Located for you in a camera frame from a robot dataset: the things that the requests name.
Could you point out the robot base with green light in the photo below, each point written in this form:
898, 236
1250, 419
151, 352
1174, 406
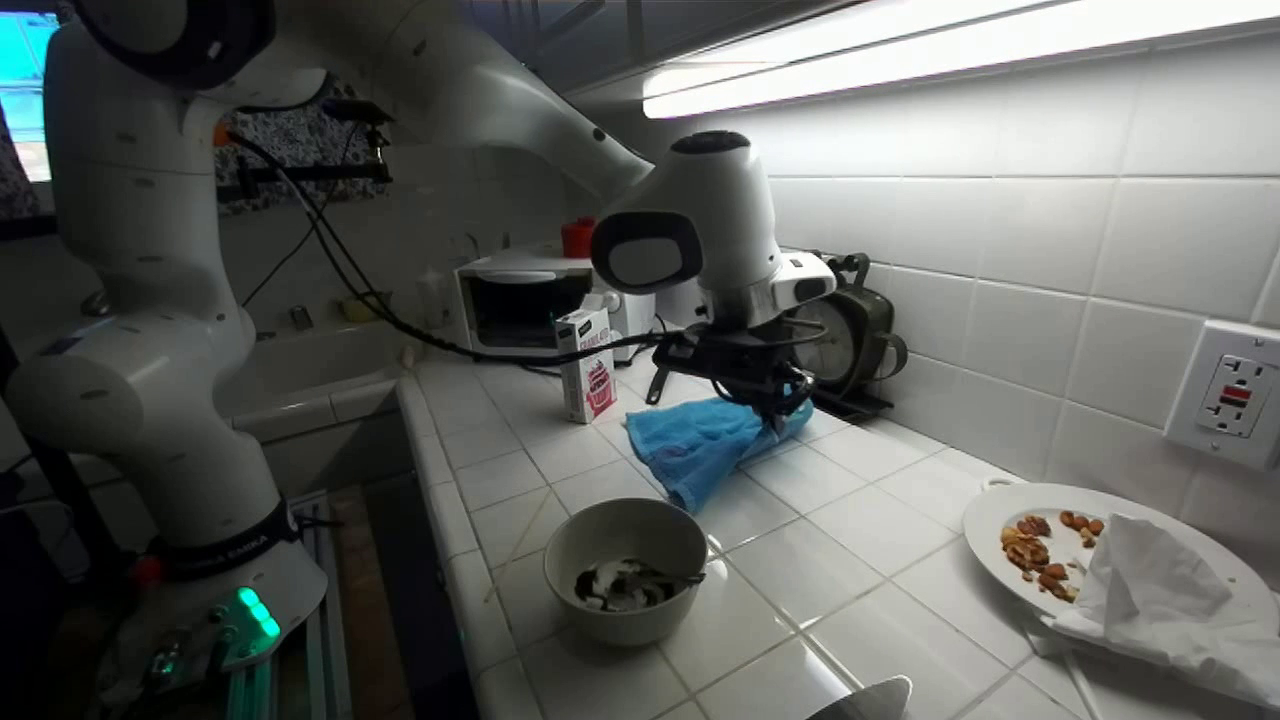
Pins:
214, 625

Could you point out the white wall outlet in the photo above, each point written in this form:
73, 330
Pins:
1234, 394

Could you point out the grey ceramic bowl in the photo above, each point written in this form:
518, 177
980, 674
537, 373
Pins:
625, 546

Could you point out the under-cabinet light strip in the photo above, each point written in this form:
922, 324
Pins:
935, 44

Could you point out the dark speckled wall board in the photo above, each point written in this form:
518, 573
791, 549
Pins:
314, 147

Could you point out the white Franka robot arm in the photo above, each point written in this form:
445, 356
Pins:
132, 264

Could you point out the white dinner plate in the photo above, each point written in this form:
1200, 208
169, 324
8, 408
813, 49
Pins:
992, 535

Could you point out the crumpled white napkin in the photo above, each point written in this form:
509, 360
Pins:
1161, 584

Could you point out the brown food pieces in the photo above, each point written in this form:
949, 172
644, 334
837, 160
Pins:
1033, 546

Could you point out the bright window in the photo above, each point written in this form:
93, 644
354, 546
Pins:
22, 95

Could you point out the white sink basin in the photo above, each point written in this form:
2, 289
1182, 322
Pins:
314, 373

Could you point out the black vintage alarm clock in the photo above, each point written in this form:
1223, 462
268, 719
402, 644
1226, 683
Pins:
865, 346

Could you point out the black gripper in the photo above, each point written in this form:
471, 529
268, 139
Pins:
726, 356

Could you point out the white pink carton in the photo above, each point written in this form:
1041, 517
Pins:
585, 380

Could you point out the blue terry cloth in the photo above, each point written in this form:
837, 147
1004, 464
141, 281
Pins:
707, 446

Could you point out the white curved object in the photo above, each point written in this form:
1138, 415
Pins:
865, 703

